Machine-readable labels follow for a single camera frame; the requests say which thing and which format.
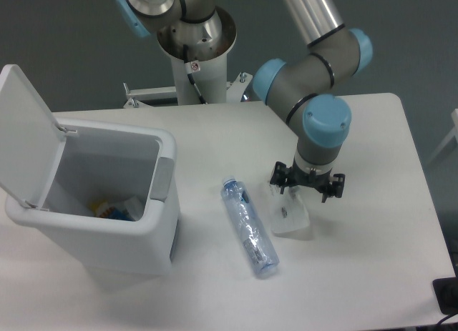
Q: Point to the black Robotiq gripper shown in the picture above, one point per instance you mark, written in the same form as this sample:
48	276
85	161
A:
283	177

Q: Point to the clear plastic wrapper bag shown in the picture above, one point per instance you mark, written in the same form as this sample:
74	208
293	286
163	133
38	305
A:
287	210

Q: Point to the crushed clear plastic bottle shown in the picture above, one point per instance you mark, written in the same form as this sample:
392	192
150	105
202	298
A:
249	227

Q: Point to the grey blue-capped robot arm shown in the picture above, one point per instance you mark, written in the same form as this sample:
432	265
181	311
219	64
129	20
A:
297	93

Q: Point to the white crumpled trash in can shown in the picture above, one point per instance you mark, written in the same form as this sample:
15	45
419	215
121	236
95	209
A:
132	209

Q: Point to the white plastic trash can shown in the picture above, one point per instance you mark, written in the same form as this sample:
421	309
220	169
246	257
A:
111	162

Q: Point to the yellow blue trash in can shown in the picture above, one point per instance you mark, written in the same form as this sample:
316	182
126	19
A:
116	211

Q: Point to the white trash can lid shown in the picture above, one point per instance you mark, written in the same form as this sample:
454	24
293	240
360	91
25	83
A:
32	140

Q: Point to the white furniture leg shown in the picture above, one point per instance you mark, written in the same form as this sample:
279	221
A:
446	146

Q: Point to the black device at table edge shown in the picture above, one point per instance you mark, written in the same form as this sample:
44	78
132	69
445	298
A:
445	290

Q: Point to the white pedestal base frame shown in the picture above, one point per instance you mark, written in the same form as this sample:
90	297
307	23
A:
237	91

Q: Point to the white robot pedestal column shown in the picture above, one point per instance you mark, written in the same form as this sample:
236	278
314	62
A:
198	55

